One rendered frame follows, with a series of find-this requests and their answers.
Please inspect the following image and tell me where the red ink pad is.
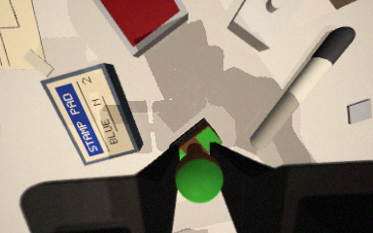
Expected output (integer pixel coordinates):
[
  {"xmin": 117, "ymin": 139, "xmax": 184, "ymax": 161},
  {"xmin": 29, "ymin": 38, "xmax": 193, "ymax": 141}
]
[{"xmin": 92, "ymin": 0, "xmax": 188, "ymax": 58}]

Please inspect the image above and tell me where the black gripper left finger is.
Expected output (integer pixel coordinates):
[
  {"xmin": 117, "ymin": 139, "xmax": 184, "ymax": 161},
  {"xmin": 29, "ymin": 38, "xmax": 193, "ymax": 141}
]
[{"xmin": 19, "ymin": 145, "xmax": 180, "ymax": 233}]

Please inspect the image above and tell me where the cream inspection card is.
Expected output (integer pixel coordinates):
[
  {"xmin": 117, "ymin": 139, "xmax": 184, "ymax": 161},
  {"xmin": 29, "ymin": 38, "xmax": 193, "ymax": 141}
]
[{"xmin": 0, "ymin": 0, "xmax": 52, "ymax": 77}]

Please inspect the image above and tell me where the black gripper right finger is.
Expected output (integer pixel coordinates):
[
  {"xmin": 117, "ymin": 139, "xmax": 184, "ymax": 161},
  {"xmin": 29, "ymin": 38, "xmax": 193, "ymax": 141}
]
[{"xmin": 210, "ymin": 142, "xmax": 373, "ymax": 233}]

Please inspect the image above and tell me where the tan rectangular box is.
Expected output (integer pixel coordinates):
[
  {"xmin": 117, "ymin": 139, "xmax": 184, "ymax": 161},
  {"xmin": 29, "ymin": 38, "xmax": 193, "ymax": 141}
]
[{"xmin": 329, "ymin": 0, "xmax": 356, "ymax": 10}]

